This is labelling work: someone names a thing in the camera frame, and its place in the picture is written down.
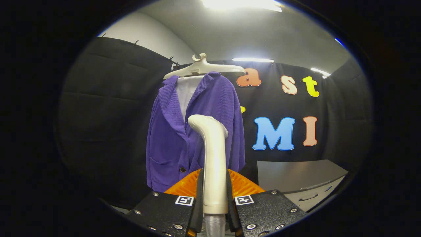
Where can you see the white ironing backing board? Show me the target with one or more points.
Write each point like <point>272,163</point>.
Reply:
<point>185,92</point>

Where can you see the white garment steamer head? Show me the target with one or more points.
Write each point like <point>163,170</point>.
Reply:
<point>214,164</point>

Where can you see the long strip ceiling light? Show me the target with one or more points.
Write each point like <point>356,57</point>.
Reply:
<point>252,60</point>

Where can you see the large ceiling light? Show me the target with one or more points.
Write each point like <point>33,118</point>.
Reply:
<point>240,4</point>

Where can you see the grey cabinet with dark top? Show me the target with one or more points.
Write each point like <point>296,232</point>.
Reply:
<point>289,174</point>

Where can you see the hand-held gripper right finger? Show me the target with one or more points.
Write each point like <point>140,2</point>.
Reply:
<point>230,204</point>

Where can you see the small corner ceiling light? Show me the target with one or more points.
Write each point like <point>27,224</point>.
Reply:
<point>320,71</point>

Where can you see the white plastic clothes hanger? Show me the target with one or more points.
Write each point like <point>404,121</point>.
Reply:
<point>200,68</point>

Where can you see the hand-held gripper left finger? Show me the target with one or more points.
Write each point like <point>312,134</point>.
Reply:
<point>199,204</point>

